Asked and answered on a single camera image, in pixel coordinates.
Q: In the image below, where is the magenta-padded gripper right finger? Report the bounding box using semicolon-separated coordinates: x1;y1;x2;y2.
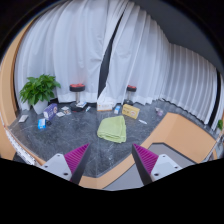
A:
131;143;184;186

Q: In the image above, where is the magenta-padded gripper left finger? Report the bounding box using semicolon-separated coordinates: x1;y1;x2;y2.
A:
40;143;92;186

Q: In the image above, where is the green towel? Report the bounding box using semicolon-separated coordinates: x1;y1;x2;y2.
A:
96;115;128;145

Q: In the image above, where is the yellow box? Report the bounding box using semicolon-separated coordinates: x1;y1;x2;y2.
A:
121;103;141;120

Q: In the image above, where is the purple box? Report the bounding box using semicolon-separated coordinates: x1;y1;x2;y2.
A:
43;102;59;122

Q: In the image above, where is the white book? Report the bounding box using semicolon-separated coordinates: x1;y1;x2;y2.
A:
75;101;88;109

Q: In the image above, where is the small blue and white box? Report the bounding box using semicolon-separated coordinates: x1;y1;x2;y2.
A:
113;104;122;116

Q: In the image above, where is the white and orange box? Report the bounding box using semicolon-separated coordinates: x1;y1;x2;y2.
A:
96;101;115;112

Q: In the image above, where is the grey remote control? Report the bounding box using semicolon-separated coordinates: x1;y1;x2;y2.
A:
18;114;30;124

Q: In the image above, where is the black stool with red rim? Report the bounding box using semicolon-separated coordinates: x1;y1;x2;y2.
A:
68;83;87;113
124;84;138;106

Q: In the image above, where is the potted green plant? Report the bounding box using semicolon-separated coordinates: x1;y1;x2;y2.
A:
18;73;62;116

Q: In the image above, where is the white curtain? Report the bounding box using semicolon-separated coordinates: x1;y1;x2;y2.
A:
13;0;130;112
96;0;224;132

